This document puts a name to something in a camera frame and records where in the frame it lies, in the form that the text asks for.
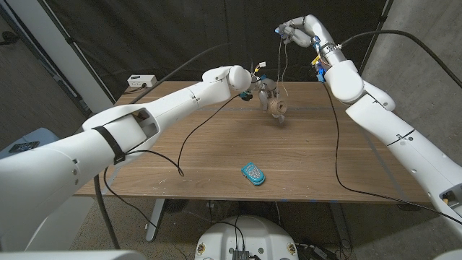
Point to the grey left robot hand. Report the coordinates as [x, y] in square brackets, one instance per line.
[268, 90]

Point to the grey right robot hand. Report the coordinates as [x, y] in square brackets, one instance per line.
[310, 30]

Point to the brown twine spool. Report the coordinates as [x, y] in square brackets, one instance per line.
[277, 106]

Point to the brown twine strand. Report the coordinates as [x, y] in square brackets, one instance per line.
[279, 61]

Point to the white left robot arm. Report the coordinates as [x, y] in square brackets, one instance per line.
[108, 137]

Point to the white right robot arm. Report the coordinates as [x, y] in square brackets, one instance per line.
[397, 130]

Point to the white tape roll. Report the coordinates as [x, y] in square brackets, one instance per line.
[279, 117]

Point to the blue oval scrubber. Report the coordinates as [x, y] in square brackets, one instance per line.
[253, 173]

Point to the black backdrop curtain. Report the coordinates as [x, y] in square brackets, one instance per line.
[180, 29]

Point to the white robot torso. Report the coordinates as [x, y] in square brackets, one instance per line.
[249, 234]

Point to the black ribbed disc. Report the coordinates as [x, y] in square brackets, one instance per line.
[175, 206]

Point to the white table leg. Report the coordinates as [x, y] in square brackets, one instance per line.
[155, 220]

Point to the blue plastic container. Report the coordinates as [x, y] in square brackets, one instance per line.
[36, 135]

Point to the black flat device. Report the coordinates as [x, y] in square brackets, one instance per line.
[24, 146]

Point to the black backdrop frame pole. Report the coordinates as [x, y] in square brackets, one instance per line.
[72, 45]
[375, 36]

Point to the dark grey wall rail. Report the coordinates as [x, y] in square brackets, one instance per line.
[47, 66]

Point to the black wall fixture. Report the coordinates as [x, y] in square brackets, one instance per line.
[8, 37]

